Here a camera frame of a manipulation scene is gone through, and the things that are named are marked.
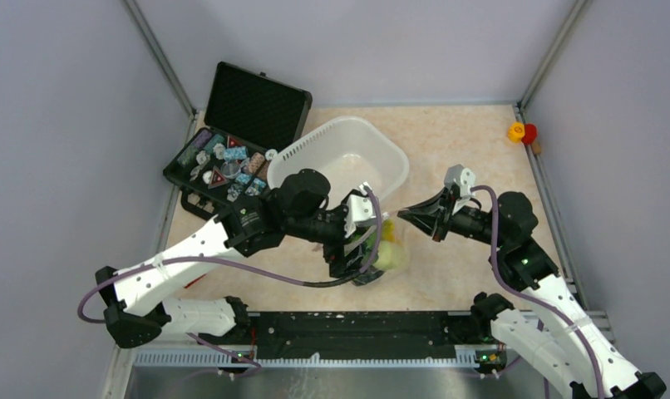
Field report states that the red blue toy block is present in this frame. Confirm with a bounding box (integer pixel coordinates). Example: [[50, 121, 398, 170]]
[[184, 274, 205, 289]]

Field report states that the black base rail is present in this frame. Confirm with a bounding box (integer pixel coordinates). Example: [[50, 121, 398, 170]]
[[114, 308, 535, 371]]

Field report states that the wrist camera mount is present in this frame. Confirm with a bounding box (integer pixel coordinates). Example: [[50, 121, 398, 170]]
[[444, 164, 476, 209], [344, 182, 384, 238]]

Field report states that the white radish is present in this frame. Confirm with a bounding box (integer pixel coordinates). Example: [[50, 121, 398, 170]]
[[373, 241, 409, 271]]

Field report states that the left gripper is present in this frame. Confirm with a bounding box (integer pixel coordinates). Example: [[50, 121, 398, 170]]
[[286, 205, 372, 278]]

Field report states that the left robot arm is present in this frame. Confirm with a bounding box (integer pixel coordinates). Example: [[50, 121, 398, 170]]
[[92, 169, 384, 349]]

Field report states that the white plastic basket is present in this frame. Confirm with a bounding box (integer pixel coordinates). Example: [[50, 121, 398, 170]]
[[267, 116, 410, 205]]

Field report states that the black open case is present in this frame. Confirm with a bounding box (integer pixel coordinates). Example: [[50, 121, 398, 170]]
[[163, 62, 313, 220]]

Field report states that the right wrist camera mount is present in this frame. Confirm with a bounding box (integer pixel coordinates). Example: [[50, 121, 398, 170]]
[[444, 164, 476, 209]]

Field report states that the red yellow emergency button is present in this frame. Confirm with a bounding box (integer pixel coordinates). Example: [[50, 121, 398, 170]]
[[506, 122, 542, 155]]

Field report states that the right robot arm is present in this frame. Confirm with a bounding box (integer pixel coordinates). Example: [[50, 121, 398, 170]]
[[397, 185, 667, 398]]

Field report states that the clear zip top bag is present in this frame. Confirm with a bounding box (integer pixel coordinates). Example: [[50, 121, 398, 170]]
[[313, 209, 412, 288]]

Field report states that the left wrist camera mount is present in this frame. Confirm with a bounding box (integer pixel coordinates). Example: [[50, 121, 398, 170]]
[[344, 182, 384, 238]]

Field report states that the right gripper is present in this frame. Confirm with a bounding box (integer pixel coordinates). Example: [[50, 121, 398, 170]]
[[398, 186, 507, 248]]

